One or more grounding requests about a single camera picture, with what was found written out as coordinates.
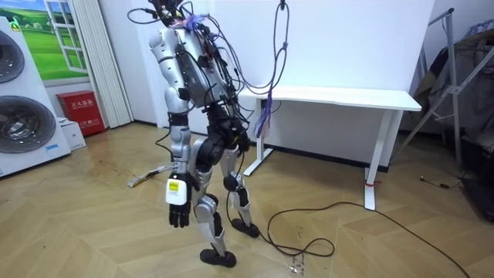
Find robot body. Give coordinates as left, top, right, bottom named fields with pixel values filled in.
left=148, top=0, right=252, bottom=114

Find red cabinet box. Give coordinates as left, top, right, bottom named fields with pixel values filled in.
left=56, top=90, right=107, bottom=137

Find grey metal rack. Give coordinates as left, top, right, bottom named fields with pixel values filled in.
left=389, top=7, right=494, bottom=171

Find white pleated curtain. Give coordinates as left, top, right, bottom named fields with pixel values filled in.
left=70, top=0, right=134, bottom=130

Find black floor cable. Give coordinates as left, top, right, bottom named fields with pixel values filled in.
left=225, top=151, right=472, bottom=278

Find green landscape wall poster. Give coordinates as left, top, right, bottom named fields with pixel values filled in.
left=0, top=0, right=90, bottom=83

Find black case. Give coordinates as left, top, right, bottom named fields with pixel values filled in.
left=460, top=133, right=494, bottom=224

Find flat striped floor strip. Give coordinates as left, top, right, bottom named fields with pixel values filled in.
left=127, top=164, right=173, bottom=189

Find white washing machine tower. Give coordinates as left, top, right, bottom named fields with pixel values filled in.
left=0, top=15, right=72, bottom=179

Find thin black plug cable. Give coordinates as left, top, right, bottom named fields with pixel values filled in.
left=419, top=175, right=465, bottom=191

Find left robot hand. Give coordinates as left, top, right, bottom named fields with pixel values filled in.
left=164, top=171, right=195, bottom=229

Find cable bundle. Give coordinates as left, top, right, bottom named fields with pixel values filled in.
left=126, top=0, right=291, bottom=139

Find white desk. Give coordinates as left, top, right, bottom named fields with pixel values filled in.
left=239, top=85, right=423, bottom=212

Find robot legs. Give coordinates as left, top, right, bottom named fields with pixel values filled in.
left=190, top=103, right=261, bottom=269

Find small white box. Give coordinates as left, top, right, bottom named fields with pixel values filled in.
left=57, top=117, right=87, bottom=152

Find pile of clothes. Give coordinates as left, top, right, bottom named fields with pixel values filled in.
left=413, top=19, right=494, bottom=155

